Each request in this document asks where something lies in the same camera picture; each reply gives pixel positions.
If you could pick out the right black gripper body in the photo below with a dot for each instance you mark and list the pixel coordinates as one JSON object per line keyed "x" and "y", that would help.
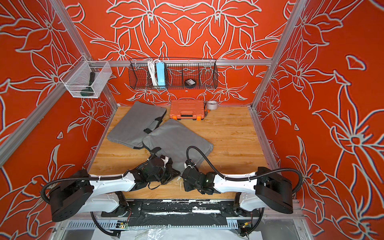
{"x": 190, "y": 185}

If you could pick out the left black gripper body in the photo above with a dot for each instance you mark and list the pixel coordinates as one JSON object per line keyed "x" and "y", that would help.
{"x": 164, "y": 176}

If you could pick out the grey laptop bag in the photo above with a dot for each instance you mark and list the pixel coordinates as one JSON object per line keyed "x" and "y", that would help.
{"x": 139, "y": 121}
{"x": 173, "y": 139}

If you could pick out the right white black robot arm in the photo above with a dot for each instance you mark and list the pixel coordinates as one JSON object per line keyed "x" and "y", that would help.
{"x": 258, "y": 190}

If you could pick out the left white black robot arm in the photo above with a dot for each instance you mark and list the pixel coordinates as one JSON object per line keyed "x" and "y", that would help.
{"x": 83, "y": 192}

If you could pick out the orange tool case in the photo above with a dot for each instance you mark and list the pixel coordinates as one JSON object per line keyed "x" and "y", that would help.
{"x": 187, "y": 109}

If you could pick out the small black square device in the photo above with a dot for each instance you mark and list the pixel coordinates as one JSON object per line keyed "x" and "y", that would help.
{"x": 190, "y": 83}

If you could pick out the dark green flashlight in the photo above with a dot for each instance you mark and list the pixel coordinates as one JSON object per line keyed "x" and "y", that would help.
{"x": 88, "y": 91}

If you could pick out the light blue power bank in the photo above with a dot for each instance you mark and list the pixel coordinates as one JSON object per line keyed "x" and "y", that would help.
{"x": 160, "y": 68}

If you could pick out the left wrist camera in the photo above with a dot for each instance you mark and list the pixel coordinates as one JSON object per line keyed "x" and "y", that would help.
{"x": 165, "y": 160}

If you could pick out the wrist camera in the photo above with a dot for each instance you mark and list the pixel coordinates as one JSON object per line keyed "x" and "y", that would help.
{"x": 165, "y": 160}
{"x": 190, "y": 164}

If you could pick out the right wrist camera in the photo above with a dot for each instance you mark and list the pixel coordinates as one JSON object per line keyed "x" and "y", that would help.
{"x": 190, "y": 164}

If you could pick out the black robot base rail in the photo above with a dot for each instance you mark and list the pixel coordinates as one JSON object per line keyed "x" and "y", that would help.
{"x": 193, "y": 213}

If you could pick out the grey duct tape roll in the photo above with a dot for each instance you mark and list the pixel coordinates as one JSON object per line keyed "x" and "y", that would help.
{"x": 211, "y": 105}

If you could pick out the black wire wall basket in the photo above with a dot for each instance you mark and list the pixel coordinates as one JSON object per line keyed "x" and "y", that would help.
{"x": 143, "y": 74}

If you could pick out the clear acrylic wall box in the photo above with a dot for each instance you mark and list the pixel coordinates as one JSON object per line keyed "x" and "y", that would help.
{"x": 76, "y": 78}

